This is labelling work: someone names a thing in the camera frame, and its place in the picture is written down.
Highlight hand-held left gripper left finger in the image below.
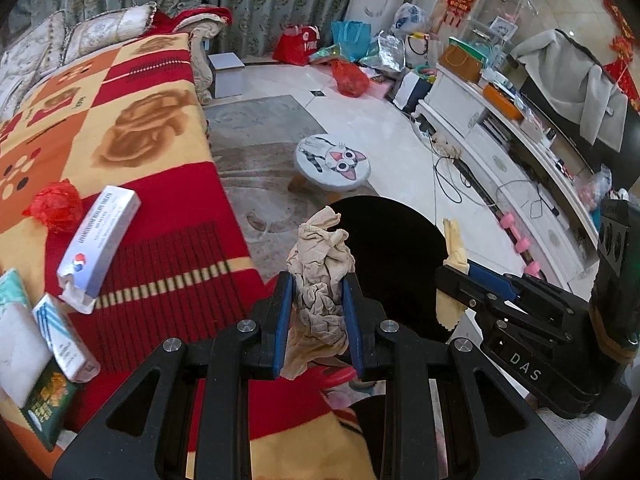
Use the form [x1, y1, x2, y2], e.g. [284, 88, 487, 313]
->
[51, 271, 294, 480]

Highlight white tote bag black handles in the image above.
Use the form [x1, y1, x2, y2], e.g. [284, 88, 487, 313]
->
[404, 32, 446, 68]

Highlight small white blue-striped box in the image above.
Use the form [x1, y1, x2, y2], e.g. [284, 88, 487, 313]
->
[31, 293, 102, 383]

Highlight grey cloth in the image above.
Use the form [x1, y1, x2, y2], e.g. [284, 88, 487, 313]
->
[510, 29, 628, 153]

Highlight round cat print stool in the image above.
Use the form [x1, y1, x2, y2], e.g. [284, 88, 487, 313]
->
[288, 134, 373, 196]

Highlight green white medicine box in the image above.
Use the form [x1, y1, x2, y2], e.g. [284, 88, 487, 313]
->
[19, 360, 78, 453]

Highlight white blue medicine box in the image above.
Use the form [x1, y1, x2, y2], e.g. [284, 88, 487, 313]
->
[56, 186, 142, 316]

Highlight red hanging ornament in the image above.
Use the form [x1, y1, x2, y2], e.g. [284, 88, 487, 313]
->
[442, 0, 478, 28]

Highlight brown paper bag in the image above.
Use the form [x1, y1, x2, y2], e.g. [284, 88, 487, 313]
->
[438, 42, 486, 83]

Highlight black cable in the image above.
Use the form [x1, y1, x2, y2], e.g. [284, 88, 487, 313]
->
[432, 155, 496, 206]

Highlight red gift bag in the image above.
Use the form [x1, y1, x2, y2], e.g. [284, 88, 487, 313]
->
[272, 24, 321, 67]

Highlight red mesh bag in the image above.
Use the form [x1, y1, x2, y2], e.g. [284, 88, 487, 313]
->
[21, 178, 84, 234]

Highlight orange box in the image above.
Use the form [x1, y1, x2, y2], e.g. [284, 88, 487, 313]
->
[482, 84, 526, 120]

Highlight blue tote bag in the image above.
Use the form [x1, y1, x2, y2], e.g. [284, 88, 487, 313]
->
[331, 20, 373, 61]

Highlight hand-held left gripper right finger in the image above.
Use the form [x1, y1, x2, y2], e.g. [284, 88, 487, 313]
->
[341, 272, 582, 480]

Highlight patterned fringed pillow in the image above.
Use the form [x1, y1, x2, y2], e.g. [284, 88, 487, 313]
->
[0, 10, 68, 116]
[65, 2, 158, 63]

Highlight clear plastic bag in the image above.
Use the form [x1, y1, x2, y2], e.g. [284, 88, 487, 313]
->
[575, 165, 613, 211]

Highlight red orange printed blanket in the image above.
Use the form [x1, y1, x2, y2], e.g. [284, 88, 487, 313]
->
[0, 32, 378, 480]

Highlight yellow cloth piece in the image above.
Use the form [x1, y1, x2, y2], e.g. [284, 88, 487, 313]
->
[436, 217, 471, 331]

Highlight white television cabinet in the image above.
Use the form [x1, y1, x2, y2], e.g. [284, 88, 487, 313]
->
[417, 62, 601, 281]

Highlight white plastic bag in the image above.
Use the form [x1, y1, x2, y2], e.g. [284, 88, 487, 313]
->
[392, 2, 427, 41]

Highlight pink dumbbell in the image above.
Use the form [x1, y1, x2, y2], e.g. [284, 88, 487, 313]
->
[500, 212, 543, 278]

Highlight silver foil bag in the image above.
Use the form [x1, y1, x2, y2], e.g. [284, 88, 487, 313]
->
[376, 30, 407, 73]

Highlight red wall decoration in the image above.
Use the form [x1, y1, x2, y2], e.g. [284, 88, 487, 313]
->
[602, 0, 640, 111]

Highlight black trash bin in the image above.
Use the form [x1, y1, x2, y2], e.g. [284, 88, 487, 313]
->
[324, 195, 478, 348]

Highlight green patterned curtain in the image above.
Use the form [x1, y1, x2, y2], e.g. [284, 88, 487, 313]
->
[0, 0, 361, 61]

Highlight black white box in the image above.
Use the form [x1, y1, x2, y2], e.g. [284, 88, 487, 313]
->
[392, 72, 436, 113]

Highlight black television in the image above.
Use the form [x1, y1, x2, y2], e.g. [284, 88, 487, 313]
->
[517, 30, 640, 181]

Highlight grey cube box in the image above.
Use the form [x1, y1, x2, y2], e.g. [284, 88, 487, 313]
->
[207, 52, 246, 100]

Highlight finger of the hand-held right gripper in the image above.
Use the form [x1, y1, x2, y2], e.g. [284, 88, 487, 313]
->
[434, 264, 507, 327]
[468, 261, 592, 332]

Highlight red cloth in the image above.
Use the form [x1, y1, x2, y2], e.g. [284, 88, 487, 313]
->
[150, 6, 233, 36]

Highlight white power strip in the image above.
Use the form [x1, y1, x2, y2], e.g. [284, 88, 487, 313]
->
[430, 135, 463, 161]

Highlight beige stocking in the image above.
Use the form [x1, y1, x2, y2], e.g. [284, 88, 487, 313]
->
[280, 206, 357, 380]

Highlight red plastic shopping bag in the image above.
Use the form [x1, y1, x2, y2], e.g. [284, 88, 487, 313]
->
[331, 58, 371, 98]

